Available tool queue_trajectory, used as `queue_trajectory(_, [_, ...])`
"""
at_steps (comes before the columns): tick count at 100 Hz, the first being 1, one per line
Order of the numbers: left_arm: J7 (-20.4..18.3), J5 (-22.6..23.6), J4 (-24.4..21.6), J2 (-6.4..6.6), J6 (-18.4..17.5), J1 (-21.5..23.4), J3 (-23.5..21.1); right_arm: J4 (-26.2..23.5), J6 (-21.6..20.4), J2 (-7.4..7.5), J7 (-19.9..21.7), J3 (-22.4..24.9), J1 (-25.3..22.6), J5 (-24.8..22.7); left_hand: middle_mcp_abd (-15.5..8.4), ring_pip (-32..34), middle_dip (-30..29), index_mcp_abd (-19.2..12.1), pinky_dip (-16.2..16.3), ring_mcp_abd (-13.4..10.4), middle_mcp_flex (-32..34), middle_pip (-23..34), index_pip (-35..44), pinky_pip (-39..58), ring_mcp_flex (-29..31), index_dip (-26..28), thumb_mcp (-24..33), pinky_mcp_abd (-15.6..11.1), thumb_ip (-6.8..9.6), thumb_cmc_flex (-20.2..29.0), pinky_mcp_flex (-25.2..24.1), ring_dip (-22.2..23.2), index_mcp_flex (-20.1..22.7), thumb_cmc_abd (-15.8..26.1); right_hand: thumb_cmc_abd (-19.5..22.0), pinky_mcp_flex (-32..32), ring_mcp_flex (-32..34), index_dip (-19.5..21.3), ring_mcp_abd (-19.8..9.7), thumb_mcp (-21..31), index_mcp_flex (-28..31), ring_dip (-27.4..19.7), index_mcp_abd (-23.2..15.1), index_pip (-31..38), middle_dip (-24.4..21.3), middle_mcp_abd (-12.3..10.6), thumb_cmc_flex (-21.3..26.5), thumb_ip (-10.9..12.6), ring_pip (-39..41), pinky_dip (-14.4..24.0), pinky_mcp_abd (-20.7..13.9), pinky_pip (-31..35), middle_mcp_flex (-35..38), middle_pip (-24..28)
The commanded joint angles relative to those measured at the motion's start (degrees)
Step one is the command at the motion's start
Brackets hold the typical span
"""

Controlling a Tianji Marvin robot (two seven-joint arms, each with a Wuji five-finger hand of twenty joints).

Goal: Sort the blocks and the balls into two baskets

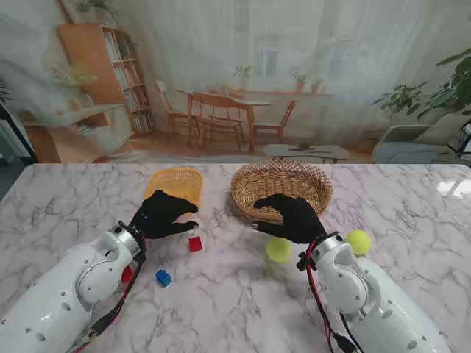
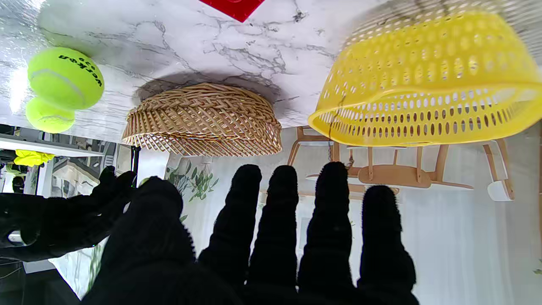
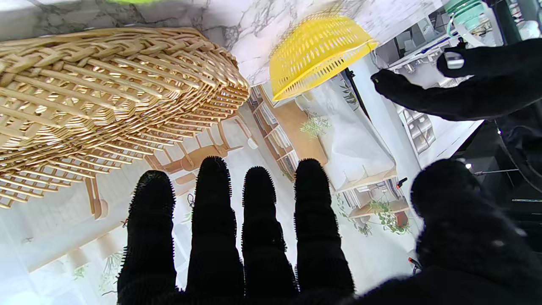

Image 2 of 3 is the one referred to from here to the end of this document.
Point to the woven wicker basket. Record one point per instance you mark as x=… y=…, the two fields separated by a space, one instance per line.
x=203 y=118

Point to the yellow perforated plastic basket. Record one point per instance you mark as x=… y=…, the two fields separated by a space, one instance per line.
x=423 y=55

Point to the red toy block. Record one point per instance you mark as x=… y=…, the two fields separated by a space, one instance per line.
x=235 y=6

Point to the yellow-green tennis ball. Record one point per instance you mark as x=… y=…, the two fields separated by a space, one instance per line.
x=63 y=80
x=46 y=120

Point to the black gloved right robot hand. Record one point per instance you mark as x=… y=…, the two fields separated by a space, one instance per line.
x=63 y=220

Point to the yellow cloth bundle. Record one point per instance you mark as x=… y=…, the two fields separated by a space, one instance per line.
x=31 y=157

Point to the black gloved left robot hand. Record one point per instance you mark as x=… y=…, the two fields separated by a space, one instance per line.
x=275 y=254

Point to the printed room scene backdrop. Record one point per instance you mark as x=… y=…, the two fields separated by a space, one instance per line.
x=444 y=237

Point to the black backdrop stand pole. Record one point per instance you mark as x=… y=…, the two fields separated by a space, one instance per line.
x=135 y=161

